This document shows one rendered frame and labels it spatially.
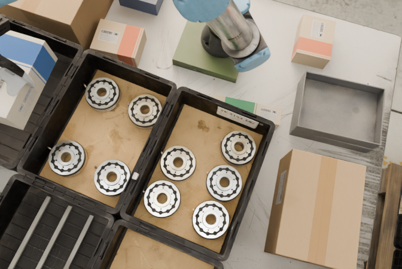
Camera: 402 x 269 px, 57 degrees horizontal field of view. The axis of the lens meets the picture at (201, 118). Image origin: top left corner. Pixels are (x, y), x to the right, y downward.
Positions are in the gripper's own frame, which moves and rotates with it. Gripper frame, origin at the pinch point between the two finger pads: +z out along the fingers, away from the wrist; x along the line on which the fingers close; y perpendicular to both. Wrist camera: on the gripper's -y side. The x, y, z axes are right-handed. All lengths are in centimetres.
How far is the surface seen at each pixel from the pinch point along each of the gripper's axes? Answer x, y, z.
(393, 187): 139, -29, 97
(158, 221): 42, 20, 28
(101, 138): 17.6, 2.6, 28.4
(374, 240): 139, -4, 109
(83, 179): 17.2, 15.3, 28.3
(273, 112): 66, -24, 36
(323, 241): 87, 12, 25
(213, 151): 51, -4, 28
